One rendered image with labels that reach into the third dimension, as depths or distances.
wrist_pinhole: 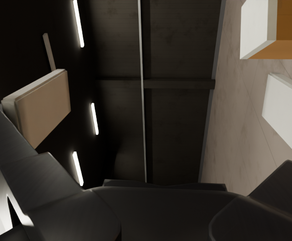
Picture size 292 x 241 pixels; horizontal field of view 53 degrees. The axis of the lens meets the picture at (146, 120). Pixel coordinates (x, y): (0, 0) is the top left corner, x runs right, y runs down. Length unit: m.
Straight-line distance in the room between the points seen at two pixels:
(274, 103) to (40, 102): 0.13
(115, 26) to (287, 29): 7.55
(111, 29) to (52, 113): 9.03
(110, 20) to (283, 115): 8.96
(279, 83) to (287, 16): 1.75
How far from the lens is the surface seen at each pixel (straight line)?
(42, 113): 0.16
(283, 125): 0.17
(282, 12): 1.93
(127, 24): 9.06
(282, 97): 0.18
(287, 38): 1.90
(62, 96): 0.19
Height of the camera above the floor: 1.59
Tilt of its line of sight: 4 degrees up
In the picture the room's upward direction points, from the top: 89 degrees counter-clockwise
